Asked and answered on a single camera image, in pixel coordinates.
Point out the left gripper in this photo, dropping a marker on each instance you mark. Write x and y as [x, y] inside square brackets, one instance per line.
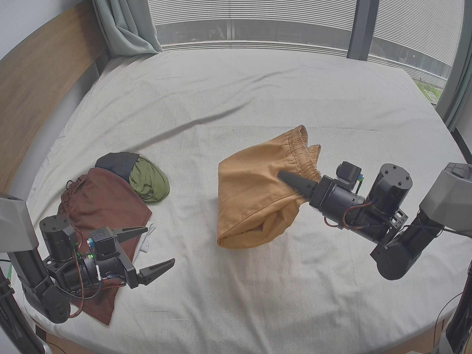
[114, 267]

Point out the green garment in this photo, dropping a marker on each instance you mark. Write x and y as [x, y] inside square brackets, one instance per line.
[149, 183]

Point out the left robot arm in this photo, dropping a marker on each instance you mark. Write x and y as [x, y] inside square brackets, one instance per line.
[33, 256]

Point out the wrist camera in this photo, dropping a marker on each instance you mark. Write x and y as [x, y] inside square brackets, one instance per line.
[348, 173]
[101, 242]

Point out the window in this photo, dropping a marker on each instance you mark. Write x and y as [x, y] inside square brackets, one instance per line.
[258, 9]

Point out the mustard yellow shorts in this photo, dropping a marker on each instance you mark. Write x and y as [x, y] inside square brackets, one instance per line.
[254, 190]

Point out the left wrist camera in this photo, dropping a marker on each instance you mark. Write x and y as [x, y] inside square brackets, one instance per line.
[101, 242]

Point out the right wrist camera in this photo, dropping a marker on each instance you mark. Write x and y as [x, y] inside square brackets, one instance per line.
[348, 173]

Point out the bed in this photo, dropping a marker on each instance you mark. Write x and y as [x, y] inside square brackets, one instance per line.
[276, 87]

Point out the black garment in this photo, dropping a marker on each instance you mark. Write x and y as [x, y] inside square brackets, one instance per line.
[114, 162]

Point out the blue-green curtain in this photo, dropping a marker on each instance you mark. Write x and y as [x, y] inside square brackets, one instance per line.
[121, 24]

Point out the brown shorts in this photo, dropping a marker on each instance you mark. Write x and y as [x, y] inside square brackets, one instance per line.
[103, 201]

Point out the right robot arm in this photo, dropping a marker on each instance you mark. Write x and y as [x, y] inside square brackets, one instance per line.
[416, 216]

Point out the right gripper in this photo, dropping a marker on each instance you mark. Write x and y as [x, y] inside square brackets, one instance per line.
[332, 199]

